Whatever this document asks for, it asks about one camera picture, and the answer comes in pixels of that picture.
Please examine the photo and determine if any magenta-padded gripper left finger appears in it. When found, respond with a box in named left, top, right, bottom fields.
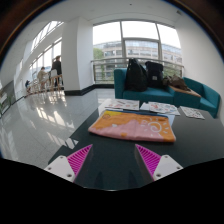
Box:
left=44, top=143, right=95, bottom=184

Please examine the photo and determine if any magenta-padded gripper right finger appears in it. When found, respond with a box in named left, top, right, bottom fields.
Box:
left=134, top=143, right=184, bottom=183

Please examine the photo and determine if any orange yellow cartoon print towel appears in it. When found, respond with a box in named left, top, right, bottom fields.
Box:
left=87, top=109, right=177, bottom=144

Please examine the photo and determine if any sticker sheet with round pictures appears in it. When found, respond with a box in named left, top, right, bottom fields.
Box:
left=139, top=101, right=181, bottom=117

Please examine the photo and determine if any sticker sheet with red shapes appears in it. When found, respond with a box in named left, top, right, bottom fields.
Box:
left=104, top=98, right=140, bottom=112

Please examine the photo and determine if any small sticker sheet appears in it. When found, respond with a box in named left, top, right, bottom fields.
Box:
left=179, top=105, right=206, bottom=120

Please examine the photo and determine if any teal sofa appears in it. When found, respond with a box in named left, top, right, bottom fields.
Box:
left=113, top=68, right=222, bottom=118

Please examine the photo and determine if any wooden sofa table top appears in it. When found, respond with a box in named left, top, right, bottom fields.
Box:
left=169, top=85, right=202, bottom=98

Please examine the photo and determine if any brown jacket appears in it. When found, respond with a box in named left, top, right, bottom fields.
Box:
left=163, top=74, right=191, bottom=92

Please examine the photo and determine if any wooden chairs group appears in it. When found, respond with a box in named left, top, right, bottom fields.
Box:
left=29, top=69, right=64, bottom=94

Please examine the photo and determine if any large black backpack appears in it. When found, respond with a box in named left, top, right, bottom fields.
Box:
left=124, top=58, right=149, bottom=93

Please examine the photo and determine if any black backpack with label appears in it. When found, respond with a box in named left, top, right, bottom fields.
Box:
left=145, top=60, right=165, bottom=90

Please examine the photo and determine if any metal window railing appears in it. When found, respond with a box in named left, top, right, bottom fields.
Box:
left=90, top=57, right=184, bottom=84

